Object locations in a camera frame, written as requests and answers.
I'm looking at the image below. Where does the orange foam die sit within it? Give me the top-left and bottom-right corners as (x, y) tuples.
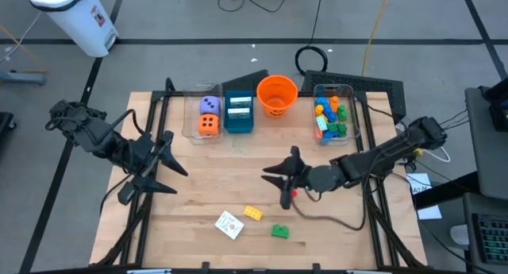
(197, 114), (221, 137)

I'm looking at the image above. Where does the white paper sheet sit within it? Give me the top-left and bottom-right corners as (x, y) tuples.
(406, 172), (443, 221)

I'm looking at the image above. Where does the black desk equipment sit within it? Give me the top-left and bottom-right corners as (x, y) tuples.
(478, 77), (508, 133)

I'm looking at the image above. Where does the black coiled hanging cable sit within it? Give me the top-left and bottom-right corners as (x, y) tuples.
(294, 0), (329, 77)

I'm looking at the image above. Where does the white looped cable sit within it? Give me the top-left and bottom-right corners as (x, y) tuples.
(425, 145), (452, 164)

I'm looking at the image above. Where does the yellow hanging cable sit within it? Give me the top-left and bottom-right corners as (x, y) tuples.
(360, 0), (392, 77)

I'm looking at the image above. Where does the long yellow brick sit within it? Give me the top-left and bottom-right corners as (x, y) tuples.
(243, 205), (264, 222)

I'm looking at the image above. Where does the teal rectangular bin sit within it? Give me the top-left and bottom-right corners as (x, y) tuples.
(224, 90), (255, 134)

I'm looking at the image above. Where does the black floor equipment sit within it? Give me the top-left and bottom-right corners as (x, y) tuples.
(0, 111), (17, 143)

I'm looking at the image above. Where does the orange pumpkin bucket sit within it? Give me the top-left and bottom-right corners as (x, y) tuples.
(256, 75), (299, 118)

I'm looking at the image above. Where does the white pedal trash can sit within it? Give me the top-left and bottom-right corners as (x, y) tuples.
(28, 0), (120, 59)

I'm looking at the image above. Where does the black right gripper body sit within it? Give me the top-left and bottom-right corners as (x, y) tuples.
(279, 146), (347, 210)

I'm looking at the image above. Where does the grey desk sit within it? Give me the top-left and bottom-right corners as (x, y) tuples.
(463, 85), (508, 200)

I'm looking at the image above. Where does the large bright green block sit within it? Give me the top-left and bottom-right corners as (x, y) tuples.
(270, 224), (291, 239)

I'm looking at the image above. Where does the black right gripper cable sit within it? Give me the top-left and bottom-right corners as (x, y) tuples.
(291, 162), (392, 232)

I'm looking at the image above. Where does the clear plastic bin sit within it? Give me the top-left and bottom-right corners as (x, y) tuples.
(312, 83), (360, 147)
(181, 82), (225, 145)

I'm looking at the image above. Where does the grey floor stand foot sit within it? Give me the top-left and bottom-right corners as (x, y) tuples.
(0, 69), (48, 87)

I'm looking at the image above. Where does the black wedge panel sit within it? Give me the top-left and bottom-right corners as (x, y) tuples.
(220, 68), (270, 93)

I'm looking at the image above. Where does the white brown-print card deck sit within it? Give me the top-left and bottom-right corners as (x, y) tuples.
(214, 210), (245, 241)

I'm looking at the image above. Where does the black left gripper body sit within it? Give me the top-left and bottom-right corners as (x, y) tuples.
(117, 131), (175, 206)

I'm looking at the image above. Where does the purple foam die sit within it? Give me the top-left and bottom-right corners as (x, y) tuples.
(198, 95), (221, 116)

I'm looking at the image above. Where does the backlit keyboard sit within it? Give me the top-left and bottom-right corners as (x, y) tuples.
(471, 212), (508, 265)

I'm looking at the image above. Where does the white computer mouse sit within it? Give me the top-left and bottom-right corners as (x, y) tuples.
(448, 223), (471, 246)

